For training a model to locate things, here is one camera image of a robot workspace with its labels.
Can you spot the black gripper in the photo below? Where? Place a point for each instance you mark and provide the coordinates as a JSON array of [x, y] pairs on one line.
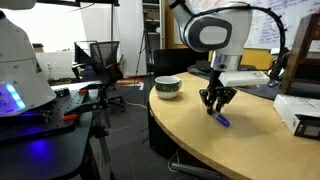
[[215, 90]]

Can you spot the blue marker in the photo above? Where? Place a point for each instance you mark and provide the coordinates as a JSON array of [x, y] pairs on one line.
[[221, 119]]

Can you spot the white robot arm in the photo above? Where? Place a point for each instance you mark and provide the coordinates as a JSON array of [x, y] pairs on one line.
[[224, 31]]

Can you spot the white robot base blue light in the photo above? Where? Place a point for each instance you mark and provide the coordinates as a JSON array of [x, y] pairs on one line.
[[23, 85]]

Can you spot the green white mug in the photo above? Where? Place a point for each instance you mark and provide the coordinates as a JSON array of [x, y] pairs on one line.
[[167, 87]]

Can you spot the black computer monitor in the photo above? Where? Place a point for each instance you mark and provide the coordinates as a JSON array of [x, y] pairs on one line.
[[173, 61]]

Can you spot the brown wooden shelf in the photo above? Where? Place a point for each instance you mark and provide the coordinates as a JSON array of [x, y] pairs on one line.
[[302, 71]]

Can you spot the white cardboard box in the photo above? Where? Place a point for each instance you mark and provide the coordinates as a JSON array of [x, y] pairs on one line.
[[300, 115]]

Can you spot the whiteboard with writing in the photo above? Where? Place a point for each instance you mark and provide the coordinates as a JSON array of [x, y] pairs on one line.
[[264, 33]]

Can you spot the black mesh office chair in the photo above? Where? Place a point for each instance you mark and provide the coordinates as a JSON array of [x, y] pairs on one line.
[[101, 64]]

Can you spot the right black orange clamp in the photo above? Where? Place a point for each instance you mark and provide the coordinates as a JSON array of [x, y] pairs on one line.
[[83, 91]]

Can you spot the black orange clamp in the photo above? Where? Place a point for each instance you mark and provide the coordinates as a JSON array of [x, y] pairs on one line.
[[83, 91], [66, 118]]

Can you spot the left black orange clamp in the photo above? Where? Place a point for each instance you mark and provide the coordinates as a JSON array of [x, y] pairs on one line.
[[66, 118]]

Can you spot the black perforated breadboard plate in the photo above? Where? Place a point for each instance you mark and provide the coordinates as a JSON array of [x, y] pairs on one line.
[[45, 120]]

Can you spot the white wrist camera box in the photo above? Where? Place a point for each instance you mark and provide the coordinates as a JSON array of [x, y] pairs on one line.
[[243, 78]]

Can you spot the black camera tripod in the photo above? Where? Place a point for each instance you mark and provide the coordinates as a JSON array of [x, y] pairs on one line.
[[144, 45]]

